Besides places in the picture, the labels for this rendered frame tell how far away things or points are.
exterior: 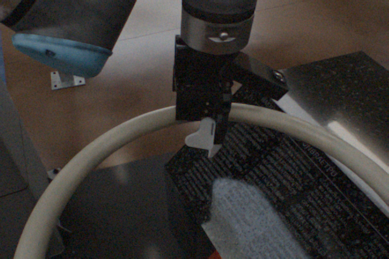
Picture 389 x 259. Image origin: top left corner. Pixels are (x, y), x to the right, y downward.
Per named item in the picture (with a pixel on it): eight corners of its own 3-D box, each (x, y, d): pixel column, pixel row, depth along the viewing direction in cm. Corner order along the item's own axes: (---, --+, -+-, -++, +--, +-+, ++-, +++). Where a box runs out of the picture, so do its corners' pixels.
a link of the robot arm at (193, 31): (246, -10, 45) (264, 27, 38) (239, 24, 48) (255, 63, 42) (179, -12, 44) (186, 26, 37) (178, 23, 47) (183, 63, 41)
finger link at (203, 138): (183, 156, 58) (184, 111, 53) (216, 155, 59) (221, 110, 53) (184, 169, 55) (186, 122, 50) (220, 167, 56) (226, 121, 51)
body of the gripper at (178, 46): (172, 92, 55) (173, 24, 47) (223, 91, 56) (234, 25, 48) (175, 125, 50) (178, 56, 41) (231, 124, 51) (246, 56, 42)
